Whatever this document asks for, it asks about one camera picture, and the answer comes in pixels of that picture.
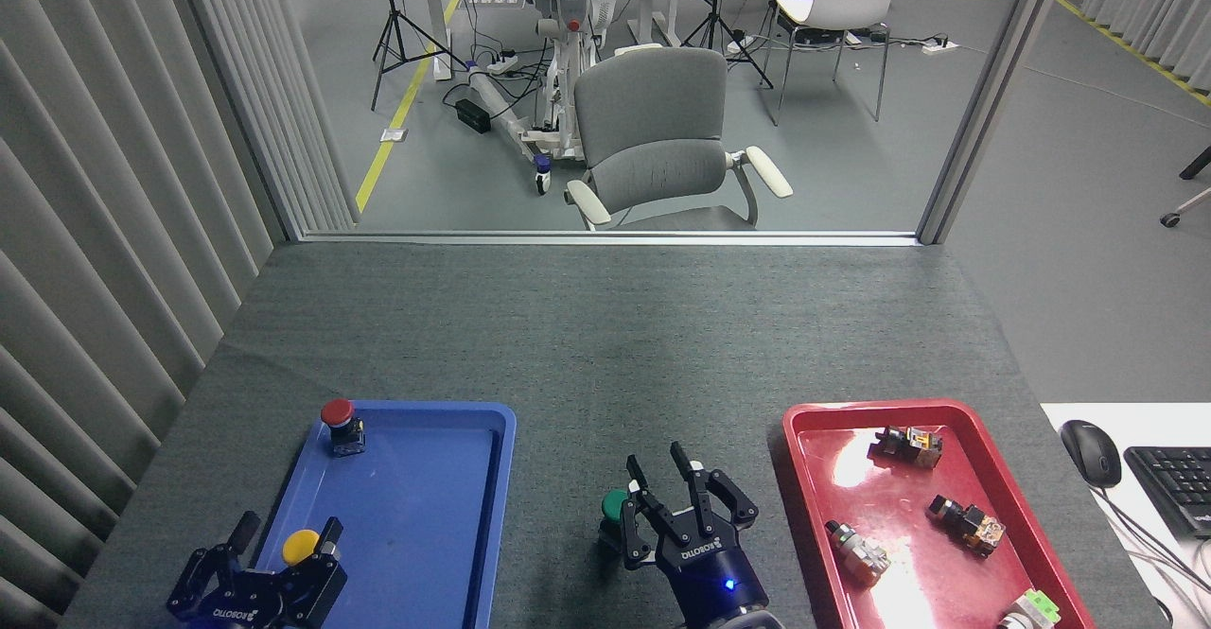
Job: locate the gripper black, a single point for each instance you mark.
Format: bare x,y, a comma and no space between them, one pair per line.
236,608
710,567

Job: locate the green push button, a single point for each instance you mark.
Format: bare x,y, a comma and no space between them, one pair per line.
614,504

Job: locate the yellow push button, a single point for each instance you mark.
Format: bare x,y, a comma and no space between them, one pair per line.
300,546

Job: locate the red push button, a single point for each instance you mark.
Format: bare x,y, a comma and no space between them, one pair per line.
337,413

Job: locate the blue plastic tray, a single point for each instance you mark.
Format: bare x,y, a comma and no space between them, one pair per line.
407,515

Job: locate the red plastic tray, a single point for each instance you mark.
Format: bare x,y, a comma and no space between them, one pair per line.
908,506

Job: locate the grey pleated curtain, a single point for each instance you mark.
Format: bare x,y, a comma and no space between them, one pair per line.
95,232
1149,5

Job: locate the grey office chair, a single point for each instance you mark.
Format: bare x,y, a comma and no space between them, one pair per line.
653,128

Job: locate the black computer mouse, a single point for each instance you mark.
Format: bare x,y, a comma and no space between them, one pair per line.
1091,452

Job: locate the small silver floor plate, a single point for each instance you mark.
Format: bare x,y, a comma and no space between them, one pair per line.
394,135

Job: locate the black power adapter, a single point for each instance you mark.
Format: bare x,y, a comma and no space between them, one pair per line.
473,115

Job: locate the white desk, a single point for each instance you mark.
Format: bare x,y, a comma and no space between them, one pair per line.
1159,591

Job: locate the white power strip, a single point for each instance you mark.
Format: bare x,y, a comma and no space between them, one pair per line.
502,65
939,45

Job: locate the white stand on wheels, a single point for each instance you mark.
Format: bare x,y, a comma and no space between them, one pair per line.
568,43

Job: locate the black keyboard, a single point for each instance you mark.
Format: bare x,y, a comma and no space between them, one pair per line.
1178,487

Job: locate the black tripod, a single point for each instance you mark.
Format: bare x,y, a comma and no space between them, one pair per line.
716,24
393,28

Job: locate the black chair base with caster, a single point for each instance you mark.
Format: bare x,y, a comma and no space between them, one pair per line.
1194,165

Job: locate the silver knob switch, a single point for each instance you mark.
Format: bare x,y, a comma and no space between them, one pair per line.
859,553

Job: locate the black switch with orange block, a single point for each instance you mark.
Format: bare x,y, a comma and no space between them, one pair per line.
967,524
910,445

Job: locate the green and white switch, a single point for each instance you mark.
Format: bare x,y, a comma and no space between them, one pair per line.
1036,607

